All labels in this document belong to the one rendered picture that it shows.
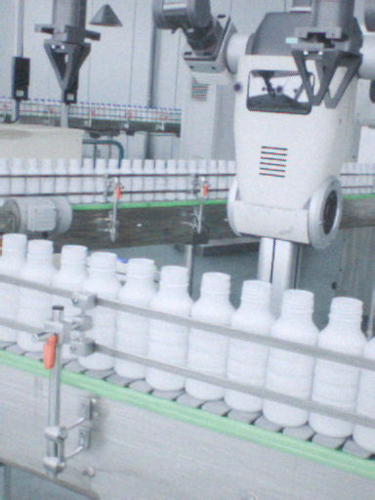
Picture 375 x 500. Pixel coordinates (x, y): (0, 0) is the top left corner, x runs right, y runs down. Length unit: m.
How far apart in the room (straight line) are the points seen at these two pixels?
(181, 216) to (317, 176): 1.64
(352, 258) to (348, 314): 4.17
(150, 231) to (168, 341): 2.04
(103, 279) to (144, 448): 0.24
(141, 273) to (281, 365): 0.24
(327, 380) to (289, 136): 0.72
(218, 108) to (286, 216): 5.49
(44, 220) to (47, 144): 2.84
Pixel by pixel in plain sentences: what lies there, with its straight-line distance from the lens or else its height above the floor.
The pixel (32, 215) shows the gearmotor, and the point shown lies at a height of 1.00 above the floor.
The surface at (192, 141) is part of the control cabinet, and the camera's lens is 7.15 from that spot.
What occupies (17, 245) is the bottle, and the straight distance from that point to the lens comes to 1.15.
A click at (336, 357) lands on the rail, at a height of 1.11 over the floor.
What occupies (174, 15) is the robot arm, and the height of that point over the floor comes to 1.57.
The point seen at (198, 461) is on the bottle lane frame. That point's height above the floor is 0.93.
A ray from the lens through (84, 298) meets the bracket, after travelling 1.01.
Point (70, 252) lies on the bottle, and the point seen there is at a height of 1.16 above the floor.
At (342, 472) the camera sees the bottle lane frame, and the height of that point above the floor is 0.98.
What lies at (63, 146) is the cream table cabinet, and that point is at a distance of 5.40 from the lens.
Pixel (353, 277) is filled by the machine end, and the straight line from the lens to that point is 5.07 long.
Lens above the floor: 1.37
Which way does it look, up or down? 11 degrees down
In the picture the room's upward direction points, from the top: 4 degrees clockwise
